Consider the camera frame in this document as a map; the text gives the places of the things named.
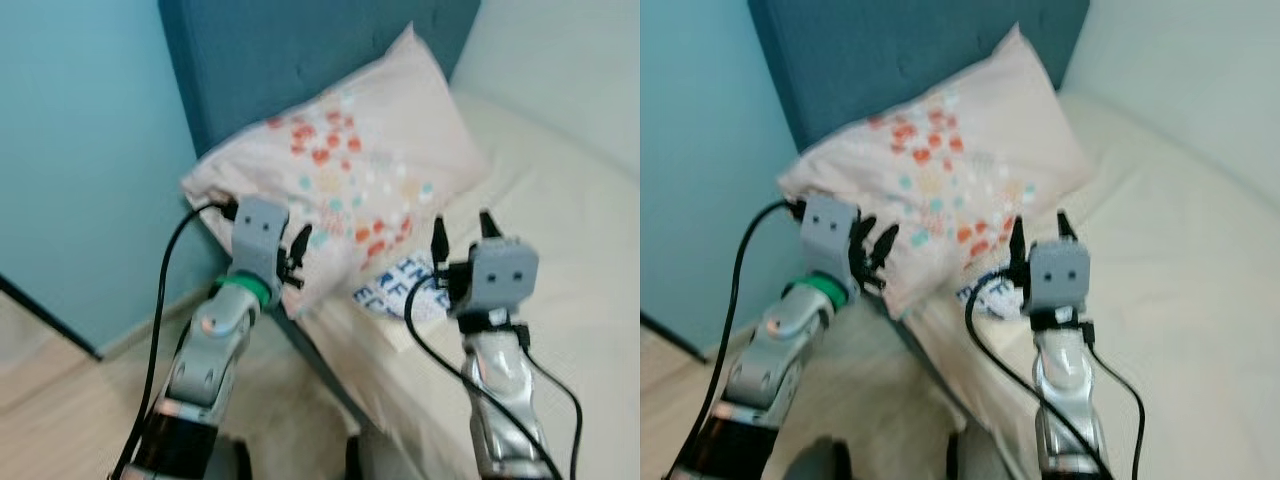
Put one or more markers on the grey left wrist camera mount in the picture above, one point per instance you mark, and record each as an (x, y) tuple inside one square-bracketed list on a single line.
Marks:
[(258, 235), (828, 235)]

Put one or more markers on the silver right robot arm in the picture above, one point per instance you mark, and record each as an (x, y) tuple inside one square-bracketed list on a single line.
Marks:
[(500, 380), (1065, 380)]

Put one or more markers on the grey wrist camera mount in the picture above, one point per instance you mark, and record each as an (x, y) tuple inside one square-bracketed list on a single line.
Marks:
[(828, 235), (258, 235), (503, 275), (1060, 275)]

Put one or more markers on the blue bed side rail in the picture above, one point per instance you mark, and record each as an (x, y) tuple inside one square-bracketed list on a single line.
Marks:
[(935, 370), (320, 370)]

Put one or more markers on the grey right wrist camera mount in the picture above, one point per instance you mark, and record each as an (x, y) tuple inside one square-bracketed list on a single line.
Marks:
[(1060, 275), (503, 275)]

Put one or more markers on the pink dotted pillow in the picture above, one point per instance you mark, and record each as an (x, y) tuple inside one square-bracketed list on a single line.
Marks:
[(990, 120), (380, 120)]

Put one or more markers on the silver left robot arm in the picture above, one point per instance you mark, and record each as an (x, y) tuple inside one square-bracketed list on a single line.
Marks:
[(770, 360), (205, 360)]

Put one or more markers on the white sheeted bed mattress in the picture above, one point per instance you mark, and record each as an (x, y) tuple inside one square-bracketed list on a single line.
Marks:
[(560, 200), (1180, 220)]

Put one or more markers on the blue padded headboard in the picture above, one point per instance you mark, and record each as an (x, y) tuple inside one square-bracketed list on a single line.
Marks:
[(880, 50), (280, 50)]

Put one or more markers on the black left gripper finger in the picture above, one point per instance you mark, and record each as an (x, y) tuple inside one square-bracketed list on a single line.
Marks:
[(863, 240), (300, 245), (886, 250)]

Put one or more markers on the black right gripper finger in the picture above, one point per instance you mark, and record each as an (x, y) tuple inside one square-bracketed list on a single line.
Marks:
[(440, 248), (488, 228), (1066, 230), (1018, 255)]

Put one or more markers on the white blue-lettered book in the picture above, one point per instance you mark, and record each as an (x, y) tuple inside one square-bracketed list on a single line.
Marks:
[(985, 298), (395, 290)]

